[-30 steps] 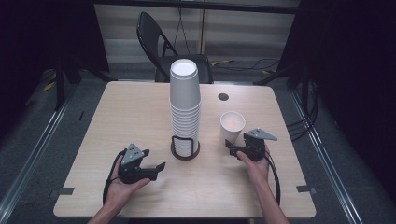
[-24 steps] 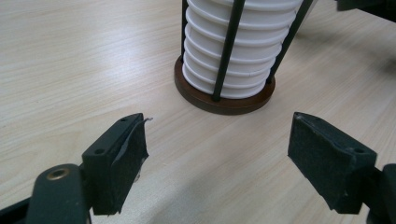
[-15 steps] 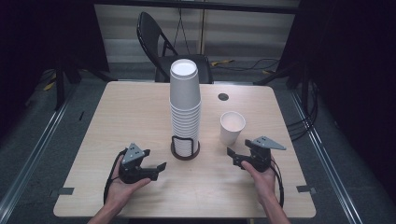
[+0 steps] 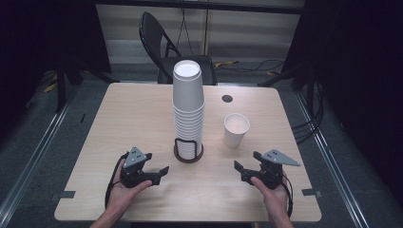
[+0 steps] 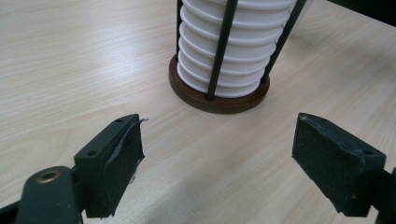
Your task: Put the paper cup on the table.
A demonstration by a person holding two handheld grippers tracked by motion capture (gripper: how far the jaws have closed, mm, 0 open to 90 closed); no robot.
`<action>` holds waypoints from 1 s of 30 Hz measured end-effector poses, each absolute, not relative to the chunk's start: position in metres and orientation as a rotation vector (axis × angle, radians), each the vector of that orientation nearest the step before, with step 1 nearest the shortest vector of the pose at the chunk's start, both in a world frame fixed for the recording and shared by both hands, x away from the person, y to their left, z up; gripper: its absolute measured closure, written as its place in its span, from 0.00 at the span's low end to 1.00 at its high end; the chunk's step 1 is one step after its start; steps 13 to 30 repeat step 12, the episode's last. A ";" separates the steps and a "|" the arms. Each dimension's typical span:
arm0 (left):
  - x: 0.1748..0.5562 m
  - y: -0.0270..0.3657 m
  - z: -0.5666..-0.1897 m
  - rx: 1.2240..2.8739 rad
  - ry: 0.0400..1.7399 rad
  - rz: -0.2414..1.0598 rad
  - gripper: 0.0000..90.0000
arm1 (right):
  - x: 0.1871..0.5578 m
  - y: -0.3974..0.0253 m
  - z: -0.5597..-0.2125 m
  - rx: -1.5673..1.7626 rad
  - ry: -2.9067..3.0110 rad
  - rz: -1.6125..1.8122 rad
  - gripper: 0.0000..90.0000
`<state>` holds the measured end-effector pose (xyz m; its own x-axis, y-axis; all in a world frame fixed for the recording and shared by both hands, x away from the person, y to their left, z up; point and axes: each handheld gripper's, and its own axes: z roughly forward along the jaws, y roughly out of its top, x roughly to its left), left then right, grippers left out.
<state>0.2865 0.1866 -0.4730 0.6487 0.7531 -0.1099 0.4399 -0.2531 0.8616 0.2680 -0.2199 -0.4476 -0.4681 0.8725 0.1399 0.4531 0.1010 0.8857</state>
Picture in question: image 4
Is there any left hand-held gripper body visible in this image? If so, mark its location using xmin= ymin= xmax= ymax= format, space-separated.
xmin=119 ymin=146 xmax=162 ymax=190

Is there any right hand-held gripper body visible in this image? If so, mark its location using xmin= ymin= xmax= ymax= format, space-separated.
xmin=240 ymin=149 xmax=301 ymax=191

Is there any black wire cup holder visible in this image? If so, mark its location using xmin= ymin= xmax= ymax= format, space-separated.
xmin=173 ymin=138 xmax=205 ymax=165

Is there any single white paper cup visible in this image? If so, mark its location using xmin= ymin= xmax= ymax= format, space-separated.
xmin=222 ymin=112 xmax=251 ymax=149

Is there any stack of white cups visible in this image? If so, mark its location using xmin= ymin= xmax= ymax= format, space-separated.
xmin=171 ymin=59 xmax=206 ymax=162

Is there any person's right hand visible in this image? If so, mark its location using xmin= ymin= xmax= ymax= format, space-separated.
xmin=249 ymin=170 xmax=291 ymax=220

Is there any person's left hand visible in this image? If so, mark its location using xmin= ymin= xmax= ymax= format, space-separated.
xmin=106 ymin=161 xmax=153 ymax=219

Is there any grey tape strip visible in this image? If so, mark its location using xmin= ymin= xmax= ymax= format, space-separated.
xmin=300 ymin=188 xmax=323 ymax=200
xmin=49 ymin=190 xmax=77 ymax=201

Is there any yellow floor tape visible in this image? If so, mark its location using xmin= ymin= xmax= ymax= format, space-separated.
xmin=214 ymin=60 xmax=240 ymax=68
xmin=43 ymin=82 xmax=59 ymax=94

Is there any black folding chair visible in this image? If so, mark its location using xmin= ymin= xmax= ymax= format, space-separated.
xmin=138 ymin=11 xmax=219 ymax=86

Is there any dark curtain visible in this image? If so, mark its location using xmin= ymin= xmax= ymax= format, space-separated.
xmin=0 ymin=0 xmax=112 ymax=141
xmin=280 ymin=0 xmax=403 ymax=198

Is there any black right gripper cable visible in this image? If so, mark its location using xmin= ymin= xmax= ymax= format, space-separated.
xmin=280 ymin=173 xmax=295 ymax=219

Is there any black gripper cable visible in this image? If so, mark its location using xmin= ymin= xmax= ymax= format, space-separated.
xmin=104 ymin=152 xmax=129 ymax=211
xmin=280 ymin=173 xmax=295 ymax=219

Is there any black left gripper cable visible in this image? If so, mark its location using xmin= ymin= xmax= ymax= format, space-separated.
xmin=104 ymin=152 xmax=129 ymax=211

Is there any metal floor rail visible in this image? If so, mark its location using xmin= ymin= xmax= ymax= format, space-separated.
xmin=0 ymin=103 xmax=73 ymax=221
xmin=294 ymin=90 xmax=371 ymax=228

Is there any bundle of black floor cables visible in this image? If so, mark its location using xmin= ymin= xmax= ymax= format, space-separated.
xmin=290 ymin=77 xmax=326 ymax=145

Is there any thin black floor cable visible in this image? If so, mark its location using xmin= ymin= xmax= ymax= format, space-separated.
xmin=218 ymin=58 xmax=286 ymax=74

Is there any thin hanging black cable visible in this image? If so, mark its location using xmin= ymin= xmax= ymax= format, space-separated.
xmin=176 ymin=8 xmax=194 ymax=61

